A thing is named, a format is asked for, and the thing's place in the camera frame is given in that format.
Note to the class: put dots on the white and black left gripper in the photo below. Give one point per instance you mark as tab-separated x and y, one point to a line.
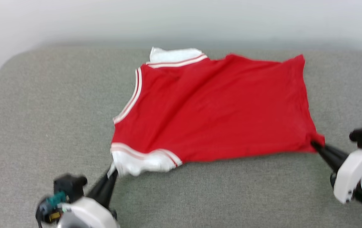
86	215

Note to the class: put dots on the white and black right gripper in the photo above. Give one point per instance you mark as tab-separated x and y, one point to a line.
352	174

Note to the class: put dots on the red and white jersey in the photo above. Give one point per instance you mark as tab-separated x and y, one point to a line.
216	107

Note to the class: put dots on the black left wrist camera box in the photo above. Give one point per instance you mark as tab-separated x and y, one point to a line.
70	186

